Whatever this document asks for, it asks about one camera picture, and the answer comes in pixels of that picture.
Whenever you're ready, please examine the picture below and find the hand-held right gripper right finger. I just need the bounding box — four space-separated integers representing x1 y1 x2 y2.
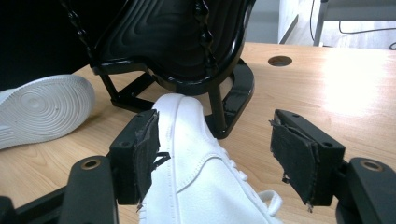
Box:
269 108 347 214

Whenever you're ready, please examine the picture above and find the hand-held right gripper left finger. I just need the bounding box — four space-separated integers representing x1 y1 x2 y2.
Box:
108 108 172 213

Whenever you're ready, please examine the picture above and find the white sneaker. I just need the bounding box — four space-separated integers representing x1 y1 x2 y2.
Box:
0 74 97 151
138 92 284 224

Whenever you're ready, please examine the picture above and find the red and black shoe rack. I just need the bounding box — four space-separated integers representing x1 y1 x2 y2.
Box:
59 0 257 140

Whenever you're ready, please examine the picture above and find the grey metal frame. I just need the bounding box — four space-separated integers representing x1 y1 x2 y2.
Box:
312 0 396 47

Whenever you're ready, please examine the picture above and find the black cable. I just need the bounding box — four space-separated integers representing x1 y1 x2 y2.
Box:
338 21 396 35

